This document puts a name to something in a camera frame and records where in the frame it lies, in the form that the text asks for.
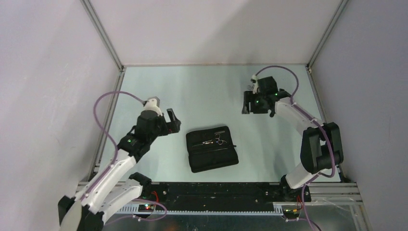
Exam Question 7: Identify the black zip tool case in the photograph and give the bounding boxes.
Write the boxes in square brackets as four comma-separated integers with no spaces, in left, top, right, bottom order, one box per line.
[186,126,239,173]

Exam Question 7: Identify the silver straight scissors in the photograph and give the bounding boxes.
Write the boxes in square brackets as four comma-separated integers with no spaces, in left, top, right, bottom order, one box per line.
[192,133,227,147]

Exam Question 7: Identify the silver thinning scissors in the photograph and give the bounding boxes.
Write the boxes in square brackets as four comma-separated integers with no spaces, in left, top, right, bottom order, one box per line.
[247,84,254,91]

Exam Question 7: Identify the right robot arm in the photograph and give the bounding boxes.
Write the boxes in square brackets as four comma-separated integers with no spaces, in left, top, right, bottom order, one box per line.
[242,75,344,201]

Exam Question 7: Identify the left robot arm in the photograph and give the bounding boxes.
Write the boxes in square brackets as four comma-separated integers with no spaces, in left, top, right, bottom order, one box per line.
[58,96,181,231]

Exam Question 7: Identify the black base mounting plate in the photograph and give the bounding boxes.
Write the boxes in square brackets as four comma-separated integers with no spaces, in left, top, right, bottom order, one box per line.
[141,182,311,211]

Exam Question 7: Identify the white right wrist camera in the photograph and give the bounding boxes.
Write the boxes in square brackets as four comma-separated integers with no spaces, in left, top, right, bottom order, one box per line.
[251,75,259,94]

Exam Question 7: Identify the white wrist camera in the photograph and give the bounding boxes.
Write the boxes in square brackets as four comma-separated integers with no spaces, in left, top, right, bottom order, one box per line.
[143,96,163,116]
[251,75,259,94]

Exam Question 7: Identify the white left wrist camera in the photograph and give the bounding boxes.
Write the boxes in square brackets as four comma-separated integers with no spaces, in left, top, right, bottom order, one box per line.
[143,96,163,116]

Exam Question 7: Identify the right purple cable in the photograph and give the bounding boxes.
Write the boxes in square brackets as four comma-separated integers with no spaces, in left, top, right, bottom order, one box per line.
[255,65,337,231]

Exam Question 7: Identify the purple cable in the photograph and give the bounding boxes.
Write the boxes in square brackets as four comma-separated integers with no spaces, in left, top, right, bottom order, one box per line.
[81,91,147,202]
[255,65,337,231]

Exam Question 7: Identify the aluminium right table rail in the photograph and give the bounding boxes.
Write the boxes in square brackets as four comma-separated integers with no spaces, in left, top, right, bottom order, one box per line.
[305,65,346,182]

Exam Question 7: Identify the aluminium table rail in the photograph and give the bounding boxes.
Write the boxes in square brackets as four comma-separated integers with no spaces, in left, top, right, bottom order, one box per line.
[84,67,126,181]
[305,65,346,182]

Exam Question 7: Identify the aluminium left table rail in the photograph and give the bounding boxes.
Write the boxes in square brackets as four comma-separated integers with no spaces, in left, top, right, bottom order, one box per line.
[84,67,126,181]

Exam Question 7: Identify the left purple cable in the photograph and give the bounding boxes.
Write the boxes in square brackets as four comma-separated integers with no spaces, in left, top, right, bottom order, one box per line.
[81,91,147,202]

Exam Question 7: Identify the grey slotted cable duct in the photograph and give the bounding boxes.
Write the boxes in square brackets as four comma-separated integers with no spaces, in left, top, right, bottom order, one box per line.
[115,204,283,216]

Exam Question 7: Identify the aluminium corner frame post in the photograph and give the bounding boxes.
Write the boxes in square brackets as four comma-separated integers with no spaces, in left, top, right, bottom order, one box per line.
[307,0,350,68]

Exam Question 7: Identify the aluminium left corner post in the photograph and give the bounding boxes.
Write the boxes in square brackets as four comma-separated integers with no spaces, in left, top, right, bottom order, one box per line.
[80,0,124,71]

